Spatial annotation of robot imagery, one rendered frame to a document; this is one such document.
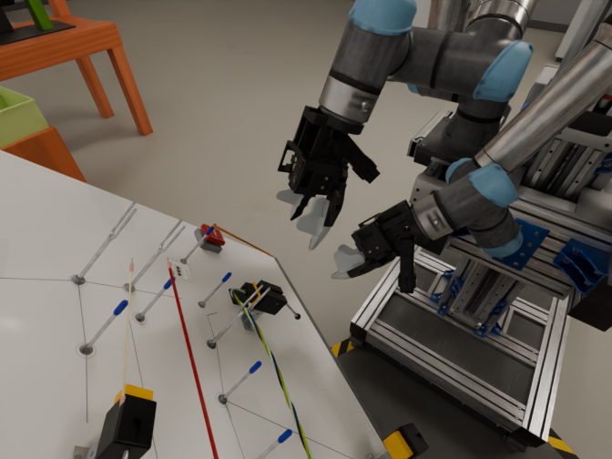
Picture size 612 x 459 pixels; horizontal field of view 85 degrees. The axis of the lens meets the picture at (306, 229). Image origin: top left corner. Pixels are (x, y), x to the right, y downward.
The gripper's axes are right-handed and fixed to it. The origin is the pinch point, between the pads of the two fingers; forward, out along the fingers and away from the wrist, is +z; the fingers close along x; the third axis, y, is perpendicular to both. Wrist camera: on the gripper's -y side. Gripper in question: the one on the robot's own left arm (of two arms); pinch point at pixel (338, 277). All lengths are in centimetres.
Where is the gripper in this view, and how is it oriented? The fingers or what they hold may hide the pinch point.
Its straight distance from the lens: 71.2
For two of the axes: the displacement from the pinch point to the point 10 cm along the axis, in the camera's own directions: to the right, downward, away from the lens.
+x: -3.4, 3.0, -8.9
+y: -5.5, -8.3, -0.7
